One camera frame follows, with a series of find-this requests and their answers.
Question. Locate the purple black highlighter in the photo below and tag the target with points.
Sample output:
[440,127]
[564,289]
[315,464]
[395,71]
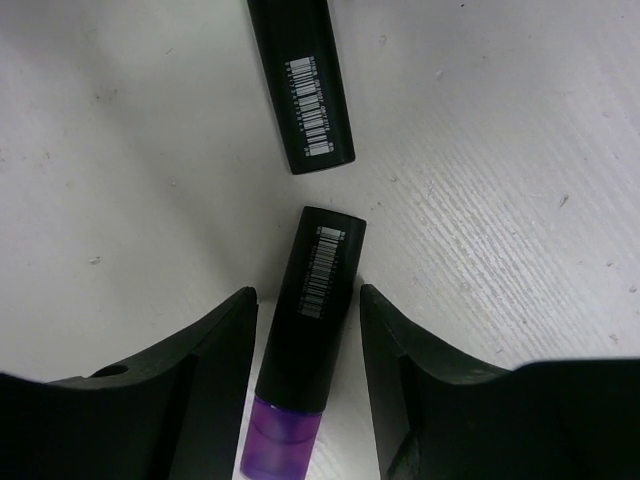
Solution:
[299,360]

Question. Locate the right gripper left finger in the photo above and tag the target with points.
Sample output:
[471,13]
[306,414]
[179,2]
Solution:
[171,411]

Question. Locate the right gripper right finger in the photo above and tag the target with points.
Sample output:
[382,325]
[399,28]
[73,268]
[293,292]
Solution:
[396,351]

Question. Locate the yellow black highlighter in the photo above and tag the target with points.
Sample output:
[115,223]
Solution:
[296,44]

